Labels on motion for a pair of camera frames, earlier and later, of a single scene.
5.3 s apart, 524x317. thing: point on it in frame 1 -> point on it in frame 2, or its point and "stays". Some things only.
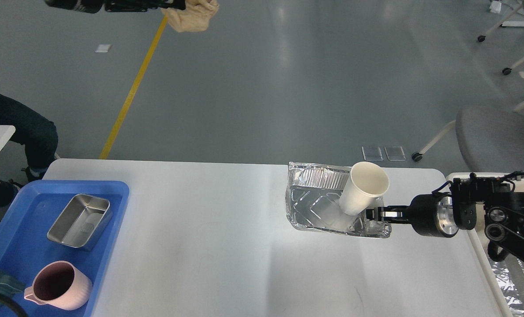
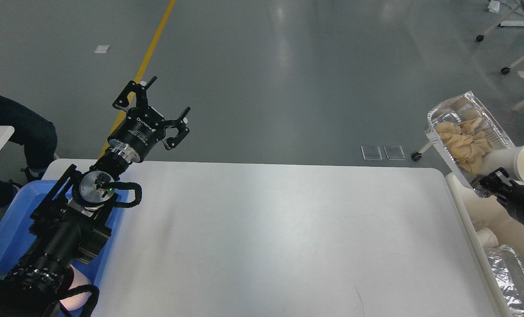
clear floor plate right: x=395 y=153 stays
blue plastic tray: x=21 y=246 stays
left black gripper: x=143 y=5 -> x=139 y=130
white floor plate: x=103 y=48 stays
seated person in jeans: x=38 y=134 stays
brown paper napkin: x=194 y=17 -> x=467 y=146
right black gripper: x=441 y=214 -> x=518 y=198
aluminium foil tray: x=313 y=194 -> x=468 y=135
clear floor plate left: x=371 y=153 stays
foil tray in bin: x=518 y=289 stays
